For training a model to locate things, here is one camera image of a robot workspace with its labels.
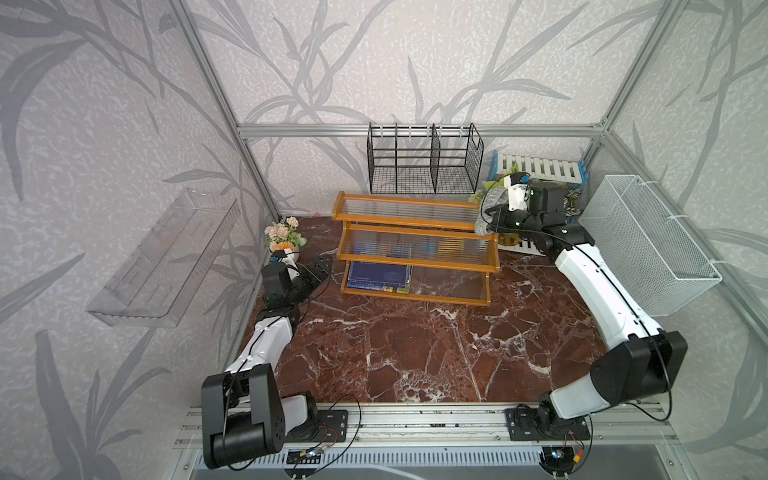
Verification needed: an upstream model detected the white wire mesh basket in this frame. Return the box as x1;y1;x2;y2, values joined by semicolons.
579;175;722;317

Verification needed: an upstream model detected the white blue wooden crate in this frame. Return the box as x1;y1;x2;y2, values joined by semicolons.
489;153;593;258

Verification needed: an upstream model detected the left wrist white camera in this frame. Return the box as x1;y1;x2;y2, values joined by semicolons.
270;249;300;280

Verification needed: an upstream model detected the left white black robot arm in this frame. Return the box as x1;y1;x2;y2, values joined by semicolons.
201;253;333;470

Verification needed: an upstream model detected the wrist white camera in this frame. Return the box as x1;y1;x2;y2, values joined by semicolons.
270;249;300;280
503;171;530;211

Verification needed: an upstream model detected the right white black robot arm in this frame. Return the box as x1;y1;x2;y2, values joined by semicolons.
476;172;688;426

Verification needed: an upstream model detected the clear acrylic wall shelf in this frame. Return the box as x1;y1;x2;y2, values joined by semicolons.
87;188;241;328

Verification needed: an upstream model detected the orange wooden three-tier bookshelf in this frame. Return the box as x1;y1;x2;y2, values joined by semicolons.
332;192;500;306

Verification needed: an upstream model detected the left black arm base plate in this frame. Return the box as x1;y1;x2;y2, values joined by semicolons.
286;410;349;443

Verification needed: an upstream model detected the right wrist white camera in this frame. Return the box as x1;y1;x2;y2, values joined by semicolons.
503;171;530;211

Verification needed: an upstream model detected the green potted plant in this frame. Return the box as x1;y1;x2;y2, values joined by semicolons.
468;172;507;204

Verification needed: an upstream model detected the grey striped cloth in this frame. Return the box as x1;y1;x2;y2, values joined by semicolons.
474;185;509;236

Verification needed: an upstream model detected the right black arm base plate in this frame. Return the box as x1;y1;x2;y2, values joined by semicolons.
504;404;592;441

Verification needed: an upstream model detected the flower bouquet in white pot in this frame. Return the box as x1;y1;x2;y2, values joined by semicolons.
264;216;307;253

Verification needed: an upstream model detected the black wire mesh organizer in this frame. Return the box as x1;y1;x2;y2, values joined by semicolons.
366;124;485;195

